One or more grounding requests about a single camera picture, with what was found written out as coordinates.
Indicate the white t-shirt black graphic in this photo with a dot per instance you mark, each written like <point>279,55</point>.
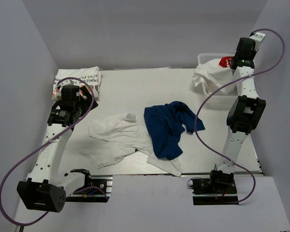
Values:
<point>112,139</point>

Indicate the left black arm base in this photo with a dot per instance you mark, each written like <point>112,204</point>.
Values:
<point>100,193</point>

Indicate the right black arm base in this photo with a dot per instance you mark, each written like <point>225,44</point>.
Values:
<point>204,194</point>

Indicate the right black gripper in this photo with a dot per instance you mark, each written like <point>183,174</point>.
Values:
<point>253,51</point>

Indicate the folded white cartoon t-shirt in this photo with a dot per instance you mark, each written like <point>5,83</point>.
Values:
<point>91,76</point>

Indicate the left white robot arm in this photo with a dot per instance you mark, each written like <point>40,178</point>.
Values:
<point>44,190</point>

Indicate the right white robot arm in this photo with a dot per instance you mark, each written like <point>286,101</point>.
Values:
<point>245,113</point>

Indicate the white plastic mesh basket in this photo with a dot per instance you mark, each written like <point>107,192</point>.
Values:
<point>225,98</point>

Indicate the white t-shirt red graphic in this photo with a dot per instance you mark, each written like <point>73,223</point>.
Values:
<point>213,74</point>

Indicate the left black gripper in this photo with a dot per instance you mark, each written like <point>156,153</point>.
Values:
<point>88,95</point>

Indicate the dark blue t-shirt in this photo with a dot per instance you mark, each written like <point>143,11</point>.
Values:
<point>166,123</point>

